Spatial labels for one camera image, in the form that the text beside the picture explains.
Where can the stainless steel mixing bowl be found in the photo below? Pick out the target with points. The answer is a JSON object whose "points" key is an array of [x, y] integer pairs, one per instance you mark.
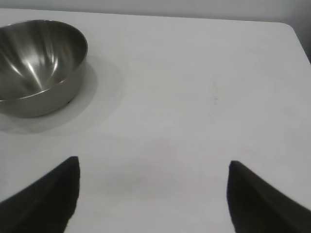
{"points": [[36, 60]]}

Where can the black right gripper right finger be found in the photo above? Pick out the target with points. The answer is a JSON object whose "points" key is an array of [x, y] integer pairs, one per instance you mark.
{"points": [[257, 206]]}

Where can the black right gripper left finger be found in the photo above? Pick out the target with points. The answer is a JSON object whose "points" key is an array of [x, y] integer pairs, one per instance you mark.
{"points": [[43, 204]]}

